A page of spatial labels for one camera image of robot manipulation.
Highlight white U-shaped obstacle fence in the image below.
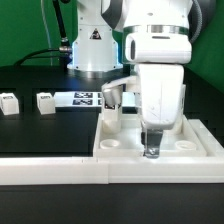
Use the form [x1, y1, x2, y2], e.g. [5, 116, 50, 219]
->
[0, 120, 224, 185]

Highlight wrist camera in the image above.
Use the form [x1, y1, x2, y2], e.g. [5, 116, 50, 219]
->
[101, 76, 139, 107]

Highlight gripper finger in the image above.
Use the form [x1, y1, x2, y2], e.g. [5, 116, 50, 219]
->
[141, 129, 163, 159]

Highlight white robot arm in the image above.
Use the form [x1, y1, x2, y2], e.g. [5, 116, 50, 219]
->
[67, 0, 216, 158]

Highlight black cable with connector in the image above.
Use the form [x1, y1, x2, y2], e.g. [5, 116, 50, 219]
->
[13, 0, 74, 67]

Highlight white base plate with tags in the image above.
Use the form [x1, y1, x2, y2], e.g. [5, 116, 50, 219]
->
[54, 91, 135, 108]

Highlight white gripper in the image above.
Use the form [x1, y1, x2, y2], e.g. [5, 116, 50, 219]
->
[124, 32, 192, 130]

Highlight white square tabletop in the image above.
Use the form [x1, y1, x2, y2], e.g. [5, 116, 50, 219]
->
[93, 114, 207, 158]

